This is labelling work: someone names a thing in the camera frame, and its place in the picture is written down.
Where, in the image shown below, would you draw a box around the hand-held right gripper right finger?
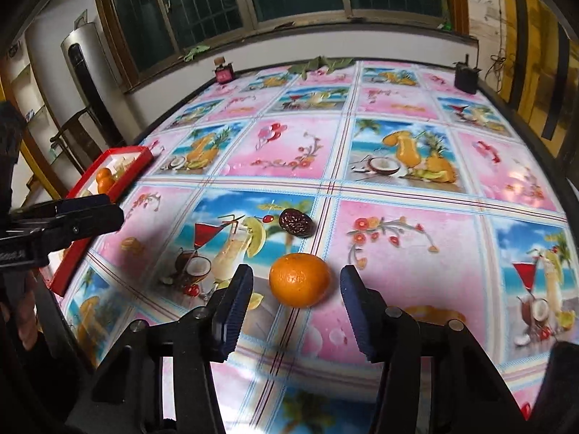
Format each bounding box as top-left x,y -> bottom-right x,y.
340,264 -> 528,434

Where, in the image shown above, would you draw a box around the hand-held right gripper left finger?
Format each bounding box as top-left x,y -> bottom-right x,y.
63,263 -> 255,434

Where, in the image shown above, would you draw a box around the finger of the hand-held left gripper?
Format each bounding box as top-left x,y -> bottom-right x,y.
9,193 -> 114,218
27,203 -> 125,251

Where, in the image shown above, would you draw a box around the red rimmed white foam tray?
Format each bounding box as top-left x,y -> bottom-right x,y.
49,145 -> 155,297

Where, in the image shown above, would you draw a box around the dried red date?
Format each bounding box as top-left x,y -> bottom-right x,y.
278,208 -> 314,238

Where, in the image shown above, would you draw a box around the person's left hand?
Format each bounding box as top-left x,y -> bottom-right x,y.
16,298 -> 43,351

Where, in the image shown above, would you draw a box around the fruit printed pink tablecloth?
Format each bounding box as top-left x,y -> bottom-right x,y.
61,56 -> 579,434

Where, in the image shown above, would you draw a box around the wooden armchair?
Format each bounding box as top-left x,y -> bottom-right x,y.
49,106 -> 102,159

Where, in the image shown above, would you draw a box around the standing air conditioner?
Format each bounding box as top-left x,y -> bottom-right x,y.
60,22 -> 123,148

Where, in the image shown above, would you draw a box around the small red bottle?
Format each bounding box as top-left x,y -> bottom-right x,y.
214,56 -> 237,84

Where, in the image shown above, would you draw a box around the green cloth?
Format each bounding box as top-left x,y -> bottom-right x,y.
287,55 -> 349,75

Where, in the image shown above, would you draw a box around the black box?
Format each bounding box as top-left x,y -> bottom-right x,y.
453,54 -> 481,95

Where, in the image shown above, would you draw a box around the yellow door panels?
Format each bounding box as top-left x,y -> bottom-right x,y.
498,0 -> 579,168

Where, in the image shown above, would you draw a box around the tangled cables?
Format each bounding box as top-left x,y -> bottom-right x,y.
489,50 -> 510,77

